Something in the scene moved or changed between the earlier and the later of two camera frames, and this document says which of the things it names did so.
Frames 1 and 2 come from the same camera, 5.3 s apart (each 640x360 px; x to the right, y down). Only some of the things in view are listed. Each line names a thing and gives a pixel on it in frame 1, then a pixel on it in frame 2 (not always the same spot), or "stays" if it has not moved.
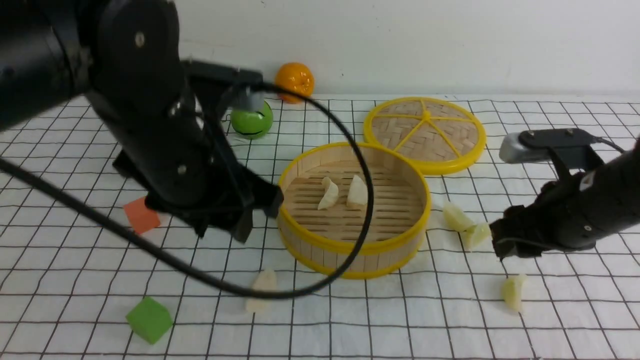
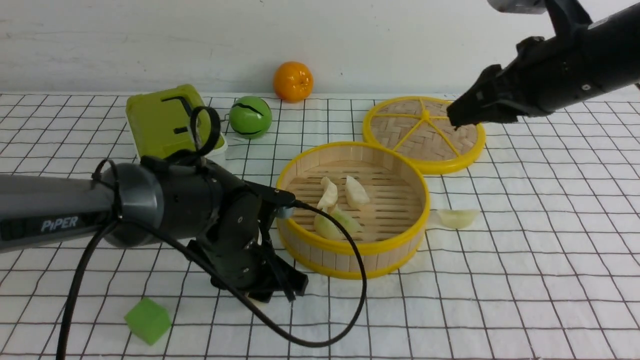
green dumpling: (512, 290) -> (346, 221)
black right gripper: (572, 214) -> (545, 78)
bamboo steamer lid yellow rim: (445, 136) stays
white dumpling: (331, 195) stays
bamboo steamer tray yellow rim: (325, 205) stays
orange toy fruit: (296, 76) stays
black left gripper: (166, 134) -> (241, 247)
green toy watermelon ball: (252, 125) stays
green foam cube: (149, 320) stays
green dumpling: (475, 237) -> (326, 227)
